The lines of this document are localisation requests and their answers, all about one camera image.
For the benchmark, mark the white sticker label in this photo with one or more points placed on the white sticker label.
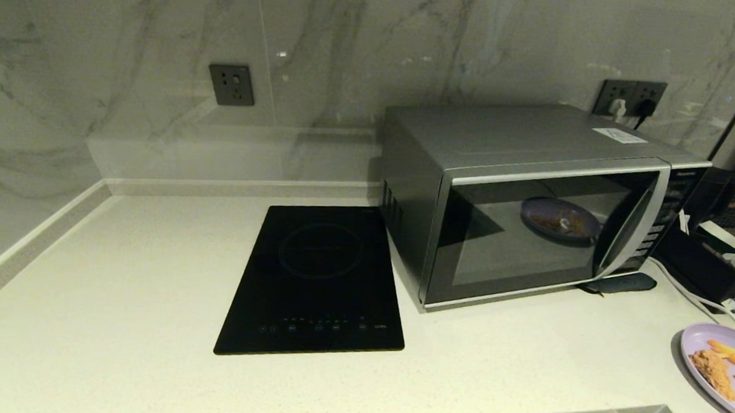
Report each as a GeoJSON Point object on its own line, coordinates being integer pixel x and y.
{"type": "Point", "coordinates": [619, 136]}

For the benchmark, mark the fried chicken piece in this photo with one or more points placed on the fried chicken piece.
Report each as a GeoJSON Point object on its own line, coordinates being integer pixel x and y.
{"type": "Point", "coordinates": [714, 374]}

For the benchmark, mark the silver microwave oven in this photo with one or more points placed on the silver microwave oven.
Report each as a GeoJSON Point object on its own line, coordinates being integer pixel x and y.
{"type": "Point", "coordinates": [506, 135]}

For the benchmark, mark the white paper tag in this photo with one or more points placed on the white paper tag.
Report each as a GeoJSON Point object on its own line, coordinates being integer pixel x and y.
{"type": "Point", "coordinates": [683, 222]}

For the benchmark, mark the grey double wall socket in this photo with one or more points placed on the grey double wall socket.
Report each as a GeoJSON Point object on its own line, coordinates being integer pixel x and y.
{"type": "Point", "coordinates": [630, 90]}

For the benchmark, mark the black induction cooktop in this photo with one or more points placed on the black induction cooktop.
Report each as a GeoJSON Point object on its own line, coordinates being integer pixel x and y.
{"type": "Point", "coordinates": [318, 280]}

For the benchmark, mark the dark grey foot mat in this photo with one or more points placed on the dark grey foot mat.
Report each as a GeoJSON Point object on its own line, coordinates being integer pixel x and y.
{"type": "Point", "coordinates": [624, 283]}

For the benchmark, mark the grey single wall socket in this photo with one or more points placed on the grey single wall socket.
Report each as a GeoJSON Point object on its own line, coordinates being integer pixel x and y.
{"type": "Point", "coordinates": [231, 84]}

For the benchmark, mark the black power plug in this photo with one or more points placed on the black power plug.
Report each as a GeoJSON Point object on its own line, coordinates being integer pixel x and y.
{"type": "Point", "coordinates": [646, 108]}

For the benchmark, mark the black tea box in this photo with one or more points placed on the black tea box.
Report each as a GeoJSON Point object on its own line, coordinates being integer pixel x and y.
{"type": "Point", "coordinates": [696, 265]}

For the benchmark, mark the lavender plate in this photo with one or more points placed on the lavender plate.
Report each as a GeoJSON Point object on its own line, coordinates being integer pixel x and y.
{"type": "Point", "coordinates": [701, 338]}

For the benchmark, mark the white power plug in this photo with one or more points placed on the white power plug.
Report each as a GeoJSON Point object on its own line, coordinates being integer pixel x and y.
{"type": "Point", "coordinates": [618, 107]}

